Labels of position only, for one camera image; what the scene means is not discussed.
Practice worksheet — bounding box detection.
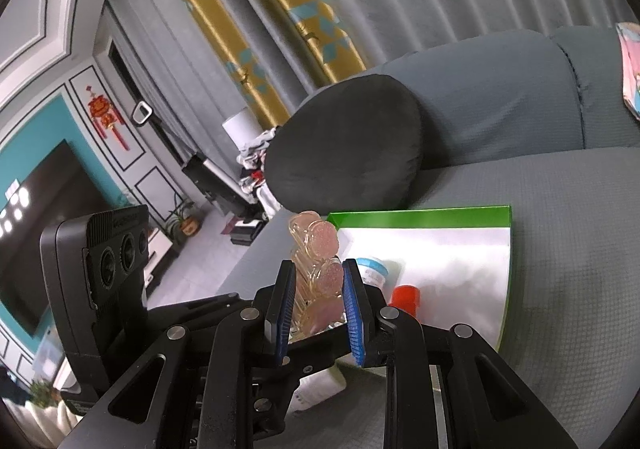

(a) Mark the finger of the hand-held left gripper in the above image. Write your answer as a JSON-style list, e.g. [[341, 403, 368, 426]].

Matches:
[[247, 321, 351, 437], [145, 291, 243, 330]]

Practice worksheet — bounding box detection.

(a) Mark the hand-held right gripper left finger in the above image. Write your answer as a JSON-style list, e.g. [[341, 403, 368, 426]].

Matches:
[[60, 259, 298, 449]]

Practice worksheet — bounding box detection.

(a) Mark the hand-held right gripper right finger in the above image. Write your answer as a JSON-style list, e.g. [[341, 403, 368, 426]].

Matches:
[[341, 259, 581, 449]]

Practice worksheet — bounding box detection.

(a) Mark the large white bottle blue label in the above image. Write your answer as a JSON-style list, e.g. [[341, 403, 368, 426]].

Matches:
[[356, 256, 388, 290]]

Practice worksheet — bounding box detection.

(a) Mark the red orange bottle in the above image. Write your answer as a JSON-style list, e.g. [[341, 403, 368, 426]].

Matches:
[[390, 285, 420, 317]]

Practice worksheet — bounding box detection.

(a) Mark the green cardboard box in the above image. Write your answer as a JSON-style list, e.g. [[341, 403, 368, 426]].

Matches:
[[326, 204, 513, 350]]

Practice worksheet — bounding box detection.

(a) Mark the black television screen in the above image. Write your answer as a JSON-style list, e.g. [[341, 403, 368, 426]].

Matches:
[[0, 139, 113, 335]]

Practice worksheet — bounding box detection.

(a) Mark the potted green plant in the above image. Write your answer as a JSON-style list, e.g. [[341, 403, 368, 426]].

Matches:
[[27, 379, 61, 407], [165, 199, 201, 242]]

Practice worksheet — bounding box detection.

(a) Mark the black floor stand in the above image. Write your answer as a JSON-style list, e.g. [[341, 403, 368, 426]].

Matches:
[[131, 102, 261, 245]]

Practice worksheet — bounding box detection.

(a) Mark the pile of clothes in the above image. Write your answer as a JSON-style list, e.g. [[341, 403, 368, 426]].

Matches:
[[235, 126, 281, 220]]

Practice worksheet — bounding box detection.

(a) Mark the dark grey cushion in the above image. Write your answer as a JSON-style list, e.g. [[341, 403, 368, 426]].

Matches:
[[263, 74, 425, 212]]

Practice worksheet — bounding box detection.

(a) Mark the white cylinder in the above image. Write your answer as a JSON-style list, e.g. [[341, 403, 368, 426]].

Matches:
[[222, 108, 263, 145]]

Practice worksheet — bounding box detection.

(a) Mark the grey sofa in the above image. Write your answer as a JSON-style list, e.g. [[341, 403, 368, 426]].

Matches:
[[220, 26, 640, 449]]

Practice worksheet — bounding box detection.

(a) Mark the colourful printed cloth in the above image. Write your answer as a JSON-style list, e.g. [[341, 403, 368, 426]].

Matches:
[[615, 22, 640, 117]]

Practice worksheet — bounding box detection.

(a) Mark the red knot wall ornament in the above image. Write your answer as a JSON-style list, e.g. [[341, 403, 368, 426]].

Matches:
[[85, 85, 130, 150]]

